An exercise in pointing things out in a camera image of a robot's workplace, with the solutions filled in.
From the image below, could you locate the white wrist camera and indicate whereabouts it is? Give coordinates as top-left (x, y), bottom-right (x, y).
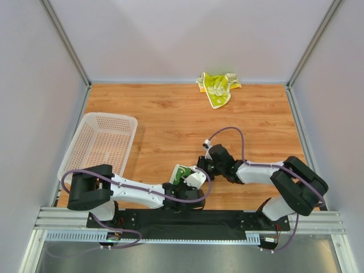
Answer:
top-left (184, 171), bottom-right (206, 189)
top-left (202, 139), bottom-right (213, 160)

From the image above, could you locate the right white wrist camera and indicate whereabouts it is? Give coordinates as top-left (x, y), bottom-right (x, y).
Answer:
top-left (202, 139), bottom-right (213, 160)

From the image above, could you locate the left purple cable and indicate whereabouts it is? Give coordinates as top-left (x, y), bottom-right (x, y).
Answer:
top-left (45, 167), bottom-right (212, 258)

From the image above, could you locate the aluminium front rail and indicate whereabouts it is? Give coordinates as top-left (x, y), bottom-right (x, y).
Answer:
top-left (35, 207), bottom-right (345, 234)

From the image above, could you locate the yellow green towel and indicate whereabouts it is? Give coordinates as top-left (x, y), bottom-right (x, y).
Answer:
top-left (196, 72), bottom-right (242, 109)

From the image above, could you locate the aluminium frame post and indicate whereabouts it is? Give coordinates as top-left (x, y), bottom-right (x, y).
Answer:
top-left (39, 0), bottom-right (92, 87)
top-left (286, 0), bottom-right (344, 89)

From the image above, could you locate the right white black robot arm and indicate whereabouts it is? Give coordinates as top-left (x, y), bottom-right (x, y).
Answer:
top-left (197, 144), bottom-right (329, 231)

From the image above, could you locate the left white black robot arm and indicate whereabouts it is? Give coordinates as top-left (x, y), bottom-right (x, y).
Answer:
top-left (61, 164), bottom-right (210, 227)

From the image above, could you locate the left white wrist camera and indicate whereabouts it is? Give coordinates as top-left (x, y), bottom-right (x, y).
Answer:
top-left (184, 171), bottom-right (206, 189)

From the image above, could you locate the right aluminium frame post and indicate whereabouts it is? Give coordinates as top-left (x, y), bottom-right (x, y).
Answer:
top-left (286, 0), bottom-right (344, 89)

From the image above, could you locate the left aluminium frame post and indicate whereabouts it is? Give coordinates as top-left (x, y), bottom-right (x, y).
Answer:
top-left (39, 0), bottom-right (92, 87)

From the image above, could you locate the green frog pattern towel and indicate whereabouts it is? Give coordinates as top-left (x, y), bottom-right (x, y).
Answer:
top-left (169, 164), bottom-right (194, 185)

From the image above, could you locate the slotted grey cable duct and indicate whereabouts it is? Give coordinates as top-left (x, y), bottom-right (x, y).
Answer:
top-left (45, 230), bottom-right (260, 245)

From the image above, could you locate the white plastic basket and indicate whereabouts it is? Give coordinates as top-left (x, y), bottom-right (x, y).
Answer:
top-left (57, 112), bottom-right (138, 180)

